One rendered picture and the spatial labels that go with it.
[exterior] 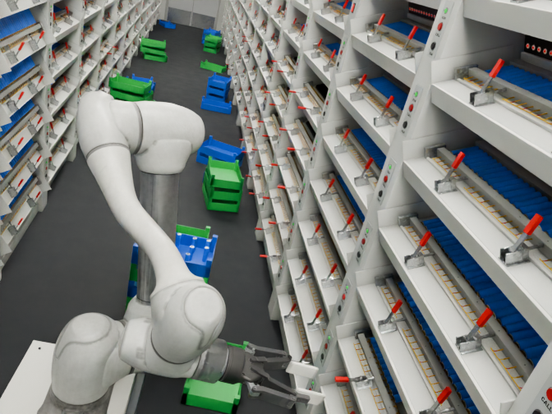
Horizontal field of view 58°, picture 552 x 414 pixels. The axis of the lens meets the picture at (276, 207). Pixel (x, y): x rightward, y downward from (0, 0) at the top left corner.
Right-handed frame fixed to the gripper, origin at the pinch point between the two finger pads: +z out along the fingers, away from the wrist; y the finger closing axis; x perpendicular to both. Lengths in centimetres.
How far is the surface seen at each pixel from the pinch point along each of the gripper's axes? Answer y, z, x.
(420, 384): 5.5, 19.9, 12.3
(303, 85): -169, 16, 32
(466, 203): -6, 12, 50
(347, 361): -21.4, 21.1, -8.4
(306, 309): -66, 26, -26
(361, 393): -9.7, 21.6, -8.0
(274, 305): -100, 30, -52
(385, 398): -4.7, 24.4, -3.1
